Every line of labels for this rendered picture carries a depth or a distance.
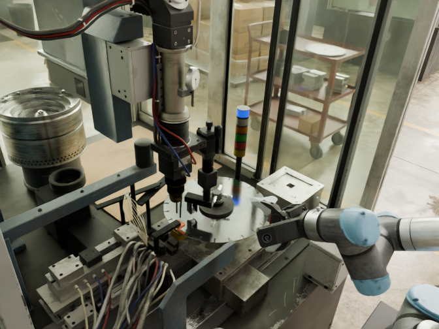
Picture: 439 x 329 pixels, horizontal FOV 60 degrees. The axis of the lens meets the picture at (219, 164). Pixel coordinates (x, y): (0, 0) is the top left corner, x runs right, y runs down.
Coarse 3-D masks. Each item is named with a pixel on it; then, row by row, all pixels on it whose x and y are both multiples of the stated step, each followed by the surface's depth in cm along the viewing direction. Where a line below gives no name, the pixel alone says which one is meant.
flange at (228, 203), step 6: (222, 198) 119; (228, 198) 121; (216, 204) 116; (222, 204) 118; (228, 204) 118; (234, 204) 119; (204, 210) 116; (210, 210) 116; (216, 210) 116; (222, 210) 116; (228, 210) 116; (216, 216) 115; (222, 216) 115
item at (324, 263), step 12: (312, 252) 117; (324, 252) 113; (336, 252) 112; (312, 264) 119; (324, 264) 115; (336, 264) 112; (312, 276) 120; (324, 276) 117; (336, 276) 114; (324, 288) 119
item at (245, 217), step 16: (192, 192) 125; (224, 192) 126; (240, 192) 126; (256, 192) 127; (240, 208) 119; (256, 208) 119; (192, 224) 112; (208, 224) 112; (224, 224) 112; (240, 224) 112; (256, 224) 113; (208, 240) 106; (224, 240) 106
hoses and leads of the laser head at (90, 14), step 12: (108, 0) 70; (120, 0) 71; (132, 0) 73; (96, 12) 69; (12, 24) 64; (72, 24) 67; (84, 24) 68; (24, 36) 64; (36, 36) 65; (48, 36) 65; (60, 36) 66; (72, 36) 67; (156, 48) 82; (156, 60) 83; (156, 72) 84; (156, 84) 85; (156, 96) 87; (156, 108) 88; (156, 120) 88; (156, 132) 90; (168, 132) 88; (168, 144) 88; (192, 156) 90
